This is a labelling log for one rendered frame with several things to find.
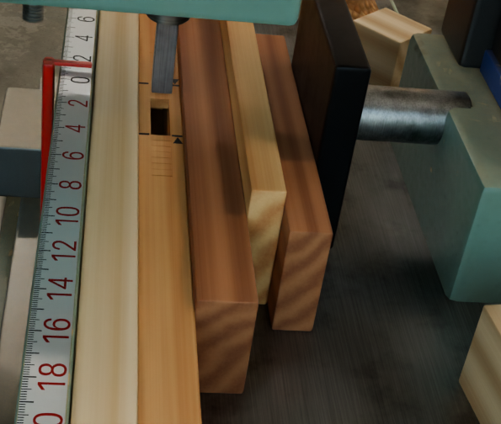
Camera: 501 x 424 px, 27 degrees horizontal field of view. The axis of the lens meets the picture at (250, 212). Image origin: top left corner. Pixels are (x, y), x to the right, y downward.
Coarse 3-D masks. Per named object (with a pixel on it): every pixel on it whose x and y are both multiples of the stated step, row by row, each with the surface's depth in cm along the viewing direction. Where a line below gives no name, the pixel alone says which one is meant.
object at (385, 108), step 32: (320, 0) 46; (320, 32) 44; (352, 32) 44; (320, 64) 44; (352, 64) 41; (320, 96) 43; (352, 96) 42; (384, 96) 47; (416, 96) 47; (448, 96) 47; (320, 128) 43; (352, 128) 43; (384, 128) 47; (416, 128) 47; (320, 160) 43
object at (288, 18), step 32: (0, 0) 40; (32, 0) 40; (64, 0) 40; (96, 0) 40; (128, 0) 41; (160, 0) 41; (192, 0) 41; (224, 0) 41; (256, 0) 41; (288, 0) 41
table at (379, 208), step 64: (384, 0) 71; (384, 192) 52; (384, 256) 47; (256, 320) 43; (320, 320) 43; (384, 320) 44; (448, 320) 44; (256, 384) 40; (320, 384) 40; (384, 384) 40; (448, 384) 41
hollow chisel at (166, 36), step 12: (156, 36) 45; (168, 36) 45; (156, 48) 45; (168, 48) 45; (156, 60) 46; (168, 60) 46; (156, 72) 46; (168, 72) 46; (156, 84) 46; (168, 84) 46
